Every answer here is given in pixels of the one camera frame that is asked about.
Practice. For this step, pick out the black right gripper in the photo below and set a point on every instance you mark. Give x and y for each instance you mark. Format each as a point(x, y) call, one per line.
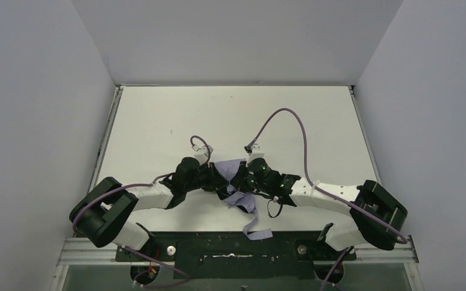
point(242, 181)

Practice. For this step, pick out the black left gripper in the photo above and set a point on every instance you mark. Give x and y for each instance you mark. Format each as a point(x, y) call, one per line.
point(215, 181)

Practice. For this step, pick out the purple folding umbrella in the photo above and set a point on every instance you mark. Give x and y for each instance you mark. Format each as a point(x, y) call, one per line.
point(244, 200)

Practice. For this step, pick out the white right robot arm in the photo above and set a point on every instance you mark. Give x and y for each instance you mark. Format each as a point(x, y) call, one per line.
point(376, 216)

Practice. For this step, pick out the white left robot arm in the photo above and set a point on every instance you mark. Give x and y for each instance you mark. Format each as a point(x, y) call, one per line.
point(103, 214)

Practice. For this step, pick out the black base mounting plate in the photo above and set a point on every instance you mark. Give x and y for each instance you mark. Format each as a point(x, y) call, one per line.
point(230, 255)

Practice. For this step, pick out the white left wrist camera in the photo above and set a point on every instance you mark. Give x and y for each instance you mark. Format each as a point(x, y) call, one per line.
point(202, 153)

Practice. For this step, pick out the aluminium frame rail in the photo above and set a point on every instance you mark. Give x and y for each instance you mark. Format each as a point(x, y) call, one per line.
point(82, 266)

